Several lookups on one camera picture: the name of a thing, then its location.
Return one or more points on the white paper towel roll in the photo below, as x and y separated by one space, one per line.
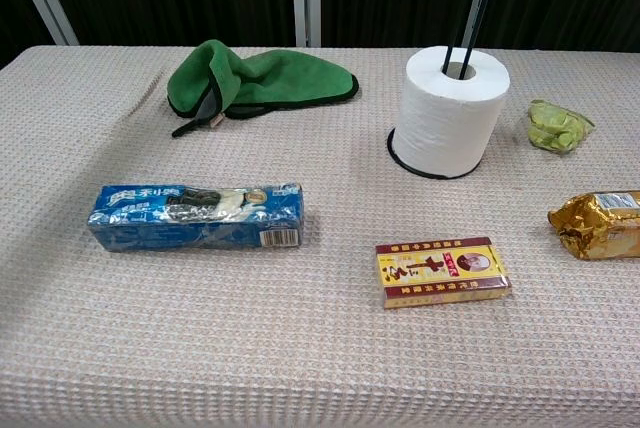
445 133

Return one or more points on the black wire roll holder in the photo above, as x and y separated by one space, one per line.
466 62

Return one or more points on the green microfibre cloth black trim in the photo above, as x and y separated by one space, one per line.
280 78

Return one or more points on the red yellow spice box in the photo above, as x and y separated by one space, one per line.
440 268

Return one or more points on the beige waffle tablecloth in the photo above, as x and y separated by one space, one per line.
250 348

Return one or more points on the blue cookie pack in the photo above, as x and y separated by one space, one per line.
150 238

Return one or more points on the clear bag of green candy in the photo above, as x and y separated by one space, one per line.
557 125

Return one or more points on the gold foil snack pack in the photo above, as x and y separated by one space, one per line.
595 228

